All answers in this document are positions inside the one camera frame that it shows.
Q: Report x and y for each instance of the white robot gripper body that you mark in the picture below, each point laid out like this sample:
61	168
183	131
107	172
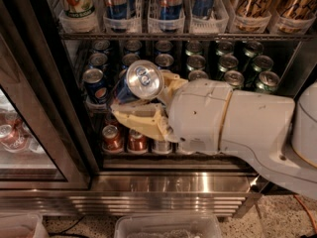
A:
198	114

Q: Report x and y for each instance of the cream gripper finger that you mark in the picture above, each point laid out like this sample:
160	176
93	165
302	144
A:
149	120
171	82

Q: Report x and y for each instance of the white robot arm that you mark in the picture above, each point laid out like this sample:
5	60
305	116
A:
275	135

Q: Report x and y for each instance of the front left green can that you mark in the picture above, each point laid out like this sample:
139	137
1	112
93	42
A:
197	74

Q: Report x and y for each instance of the front right orange can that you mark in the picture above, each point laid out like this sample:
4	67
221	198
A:
137	142

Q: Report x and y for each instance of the orange can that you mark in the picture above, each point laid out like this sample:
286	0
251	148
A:
112	139
137	142

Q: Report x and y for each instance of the front left orange can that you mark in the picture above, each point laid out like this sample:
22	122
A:
112	139

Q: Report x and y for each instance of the front middle green can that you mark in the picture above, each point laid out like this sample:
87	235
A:
234	78

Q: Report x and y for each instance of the front left pepsi can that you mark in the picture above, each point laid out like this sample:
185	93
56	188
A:
95	85

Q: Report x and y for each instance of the front right green can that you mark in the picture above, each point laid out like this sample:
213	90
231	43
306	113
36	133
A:
267	82

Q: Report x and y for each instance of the steel fridge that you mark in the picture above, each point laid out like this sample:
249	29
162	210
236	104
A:
133	183

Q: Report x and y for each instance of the glass fridge door left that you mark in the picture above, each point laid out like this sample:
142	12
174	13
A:
37	152

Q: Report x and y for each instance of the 7up can white green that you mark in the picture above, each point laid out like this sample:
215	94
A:
77	9

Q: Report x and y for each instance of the gold brown can right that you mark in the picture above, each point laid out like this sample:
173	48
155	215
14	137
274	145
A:
296	9

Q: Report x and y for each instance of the dark drink bottle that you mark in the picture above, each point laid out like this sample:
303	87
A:
162	147

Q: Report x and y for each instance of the clear plastic bin centre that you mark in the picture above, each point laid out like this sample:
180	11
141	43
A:
168	225

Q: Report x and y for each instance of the clear plastic bin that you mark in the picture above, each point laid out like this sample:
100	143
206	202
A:
18	225
168	225

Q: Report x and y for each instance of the clear plastic bin left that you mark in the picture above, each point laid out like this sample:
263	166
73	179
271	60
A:
18	225

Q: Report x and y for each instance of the top wire shelf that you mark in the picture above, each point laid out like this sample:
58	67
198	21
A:
187	37

